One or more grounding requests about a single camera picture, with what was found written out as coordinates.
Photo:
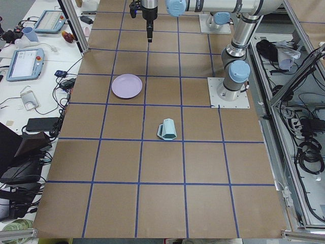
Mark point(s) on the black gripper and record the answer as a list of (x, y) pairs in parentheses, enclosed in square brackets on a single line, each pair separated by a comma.
[(149, 16)]

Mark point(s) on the light blue faceted cup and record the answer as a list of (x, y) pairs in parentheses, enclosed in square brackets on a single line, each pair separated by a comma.
[(166, 130)]

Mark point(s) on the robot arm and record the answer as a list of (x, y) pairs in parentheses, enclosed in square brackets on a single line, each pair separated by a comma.
[(236, 69), (217, 19)]

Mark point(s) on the pink paper cup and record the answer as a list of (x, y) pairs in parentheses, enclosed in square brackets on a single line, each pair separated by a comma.
[(86, 31)]

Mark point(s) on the lilac plate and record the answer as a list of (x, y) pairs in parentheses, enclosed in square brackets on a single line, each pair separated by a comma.
[(127, 86)]

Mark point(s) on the blue plastic cup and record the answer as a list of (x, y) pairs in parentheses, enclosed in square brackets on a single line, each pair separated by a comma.
[(29, 32)]

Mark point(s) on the green plate stack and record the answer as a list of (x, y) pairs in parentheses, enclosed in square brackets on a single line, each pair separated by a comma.
[(19, 224)]

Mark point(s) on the black adapter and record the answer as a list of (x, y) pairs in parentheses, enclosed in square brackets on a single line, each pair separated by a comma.
[(86, 19)]

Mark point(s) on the red toy fruit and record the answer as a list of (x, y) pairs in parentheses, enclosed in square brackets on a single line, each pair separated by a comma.
[(68, 37)]

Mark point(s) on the far teach pendant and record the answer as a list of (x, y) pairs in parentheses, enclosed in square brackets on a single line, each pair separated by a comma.
[(50, 22)]

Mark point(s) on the teach pendant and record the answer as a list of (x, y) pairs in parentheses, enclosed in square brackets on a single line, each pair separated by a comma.
[(26, 64), (50, 22)]

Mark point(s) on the small blue device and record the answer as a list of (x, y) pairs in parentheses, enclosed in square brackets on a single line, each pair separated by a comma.
[(60, 73)]

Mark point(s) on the near teach pendant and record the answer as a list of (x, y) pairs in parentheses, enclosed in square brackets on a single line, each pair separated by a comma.
[(26, 64)]

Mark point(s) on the black power brick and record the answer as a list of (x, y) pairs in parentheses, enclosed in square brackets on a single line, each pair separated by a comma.
[(43, 124)]

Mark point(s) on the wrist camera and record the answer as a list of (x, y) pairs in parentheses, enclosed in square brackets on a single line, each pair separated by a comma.
[(133, 8)]

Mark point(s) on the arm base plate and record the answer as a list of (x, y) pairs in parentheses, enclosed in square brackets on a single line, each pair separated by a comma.
[(220, 97), (223, 30)]

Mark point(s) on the aluminium frame post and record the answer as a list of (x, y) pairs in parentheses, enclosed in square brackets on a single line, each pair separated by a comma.
[(74, 23)]

